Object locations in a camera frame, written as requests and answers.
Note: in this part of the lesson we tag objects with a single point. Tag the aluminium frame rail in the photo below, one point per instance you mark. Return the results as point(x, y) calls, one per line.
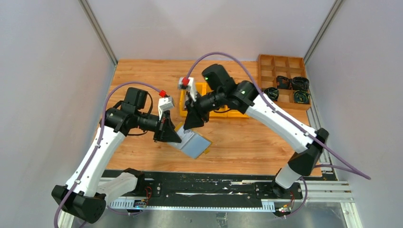
point(334, 191)

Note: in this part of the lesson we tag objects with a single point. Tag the wooden compartment tray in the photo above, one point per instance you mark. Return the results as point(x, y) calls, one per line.
point(284, 79)

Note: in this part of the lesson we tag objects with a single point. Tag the yellow three-compartment bin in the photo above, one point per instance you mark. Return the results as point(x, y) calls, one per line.
point(223, 112)

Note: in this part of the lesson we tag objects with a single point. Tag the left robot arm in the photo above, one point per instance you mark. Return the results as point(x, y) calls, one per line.
point(82, 196)

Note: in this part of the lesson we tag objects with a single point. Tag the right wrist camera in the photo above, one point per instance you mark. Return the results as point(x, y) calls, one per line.
point(188, 84)

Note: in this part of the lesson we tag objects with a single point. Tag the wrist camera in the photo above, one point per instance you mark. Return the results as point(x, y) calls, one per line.
point(188, 84)
point(165, 104)

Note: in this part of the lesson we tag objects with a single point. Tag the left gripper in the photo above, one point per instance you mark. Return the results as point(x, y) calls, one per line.
point(162, 128)

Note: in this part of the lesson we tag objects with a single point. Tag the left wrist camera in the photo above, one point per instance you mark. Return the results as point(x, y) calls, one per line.
point(165, 104)

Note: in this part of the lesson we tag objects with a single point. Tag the white VIP credit card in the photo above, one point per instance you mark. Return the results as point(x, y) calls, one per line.
point(185, 136)

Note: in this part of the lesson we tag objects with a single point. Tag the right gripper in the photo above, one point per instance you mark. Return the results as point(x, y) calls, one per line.
point(195, 109)

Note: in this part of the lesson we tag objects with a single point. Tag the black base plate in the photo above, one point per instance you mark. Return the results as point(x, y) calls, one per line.
point(211, 191)

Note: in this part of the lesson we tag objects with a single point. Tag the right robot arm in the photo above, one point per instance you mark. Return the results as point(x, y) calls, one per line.
point(307, 142)

